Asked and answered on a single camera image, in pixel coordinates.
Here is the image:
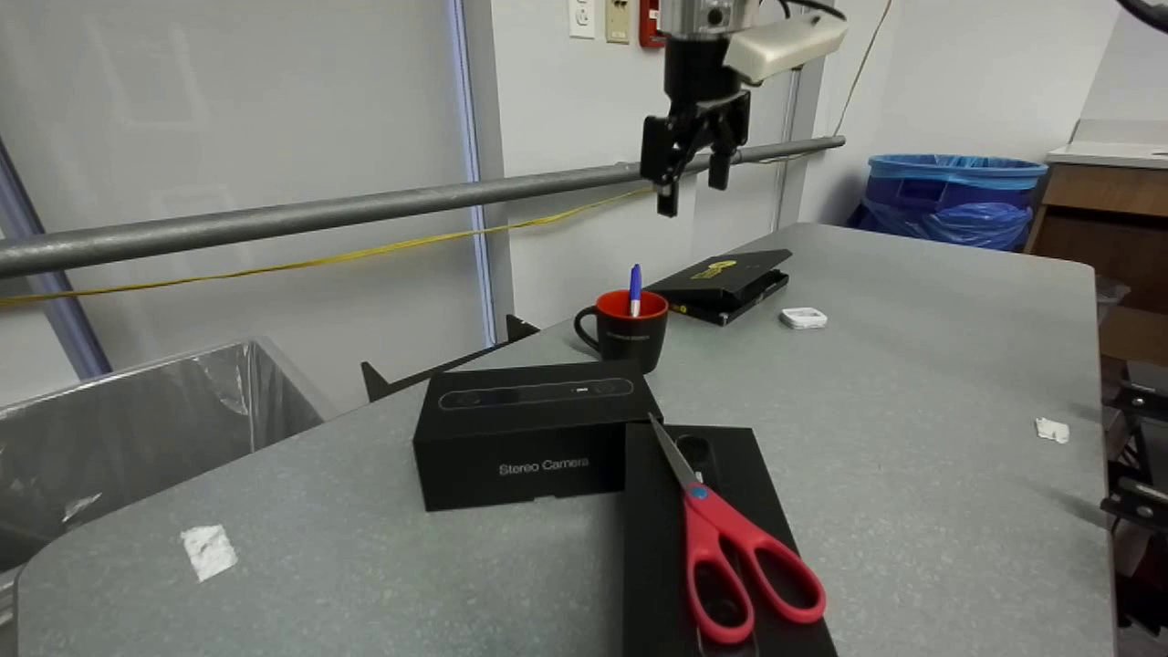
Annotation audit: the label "black camera box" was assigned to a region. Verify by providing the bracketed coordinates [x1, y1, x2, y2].
[412, 360, 663, 513]

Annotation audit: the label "red handled scissors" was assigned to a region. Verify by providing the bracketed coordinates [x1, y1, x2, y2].
[647, 412, 828, 646]

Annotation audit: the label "clear lined trash bin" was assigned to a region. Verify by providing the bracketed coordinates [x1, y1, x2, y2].
[0, 336, 337, 631]

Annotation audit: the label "white tape patch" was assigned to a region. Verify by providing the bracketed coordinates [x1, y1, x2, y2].
[180, 524, 239, 583]

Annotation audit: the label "grey metal rod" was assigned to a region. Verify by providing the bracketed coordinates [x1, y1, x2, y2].
[0, 136, 847, 280]

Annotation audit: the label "black box with yellow print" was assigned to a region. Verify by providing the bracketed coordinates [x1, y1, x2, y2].
[646, 248, 794, 327]

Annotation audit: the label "yellow cable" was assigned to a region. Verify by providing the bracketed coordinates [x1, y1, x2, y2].
[0, 0, 895, 309]

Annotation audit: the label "black stand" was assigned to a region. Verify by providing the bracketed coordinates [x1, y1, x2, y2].
[1100, 360, 1168, 640]

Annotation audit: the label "red and black mug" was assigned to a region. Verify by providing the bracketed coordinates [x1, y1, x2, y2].
[574, 290, 670, 375]

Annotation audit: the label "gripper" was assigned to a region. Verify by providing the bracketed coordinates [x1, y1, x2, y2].
[640, 36, 753, 218]

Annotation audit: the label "blue lined trash bin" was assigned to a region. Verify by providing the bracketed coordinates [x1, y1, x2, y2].
[848, 153, 1048, 253]

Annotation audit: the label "black metal bracket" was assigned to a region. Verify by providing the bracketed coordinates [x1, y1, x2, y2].
[360, 314, 541, 404]

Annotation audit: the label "wooden cabinet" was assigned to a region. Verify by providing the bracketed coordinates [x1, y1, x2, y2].
[1024, 119, 1168, 366]

